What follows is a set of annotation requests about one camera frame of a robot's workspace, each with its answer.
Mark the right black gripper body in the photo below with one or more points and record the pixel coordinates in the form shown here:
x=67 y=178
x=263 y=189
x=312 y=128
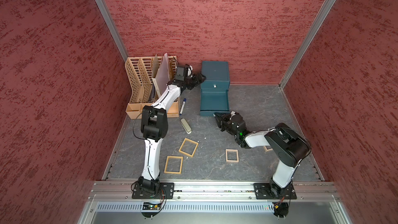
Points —
x=226 y=124

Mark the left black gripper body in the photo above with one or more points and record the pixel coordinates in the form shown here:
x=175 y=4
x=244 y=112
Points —
x=193 y=81

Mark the teal three-drawer cabinet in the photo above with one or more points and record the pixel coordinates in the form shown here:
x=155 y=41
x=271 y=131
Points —
x=215 y=88

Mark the small wooden frame box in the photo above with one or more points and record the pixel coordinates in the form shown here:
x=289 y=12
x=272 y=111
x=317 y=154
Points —
x=232 y=156
x=267 y=148

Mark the large wooden frame box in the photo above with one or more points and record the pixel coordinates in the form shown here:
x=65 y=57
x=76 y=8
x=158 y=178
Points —
x=188 y=147
x=173 y=165

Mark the large wooden frame box front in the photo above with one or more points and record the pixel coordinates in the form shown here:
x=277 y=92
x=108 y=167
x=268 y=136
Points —
x=173 y=165

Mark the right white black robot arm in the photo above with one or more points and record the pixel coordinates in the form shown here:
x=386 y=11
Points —
x=289 y=146

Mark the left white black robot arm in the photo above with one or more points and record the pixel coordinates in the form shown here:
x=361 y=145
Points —
x=154 y=127

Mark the blue white marker pen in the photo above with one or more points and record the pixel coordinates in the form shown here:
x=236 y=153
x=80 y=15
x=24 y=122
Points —
x=182 y=106

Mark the purple paper folder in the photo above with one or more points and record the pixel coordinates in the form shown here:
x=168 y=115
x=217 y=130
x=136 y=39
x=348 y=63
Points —
x=162 y=76

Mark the brown cardboard sheet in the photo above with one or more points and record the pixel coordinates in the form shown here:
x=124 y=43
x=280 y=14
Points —
x=155 y=66

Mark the beige whiteboard eraser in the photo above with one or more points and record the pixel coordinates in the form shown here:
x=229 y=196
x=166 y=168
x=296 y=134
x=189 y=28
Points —
x=186 y=126

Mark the beige lattice file organizer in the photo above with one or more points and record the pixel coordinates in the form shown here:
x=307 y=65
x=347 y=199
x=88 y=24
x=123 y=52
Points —
x=139 y=73

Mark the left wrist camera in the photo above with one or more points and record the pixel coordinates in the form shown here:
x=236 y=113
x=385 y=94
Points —
x=183 y=72

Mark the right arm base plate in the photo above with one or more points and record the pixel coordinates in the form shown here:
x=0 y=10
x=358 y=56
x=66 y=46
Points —
x=267 y=191

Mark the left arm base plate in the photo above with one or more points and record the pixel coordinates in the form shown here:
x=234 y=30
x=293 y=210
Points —
x=158 y=192

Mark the aluminium front rail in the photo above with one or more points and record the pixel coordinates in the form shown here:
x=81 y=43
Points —
x=218 y=191

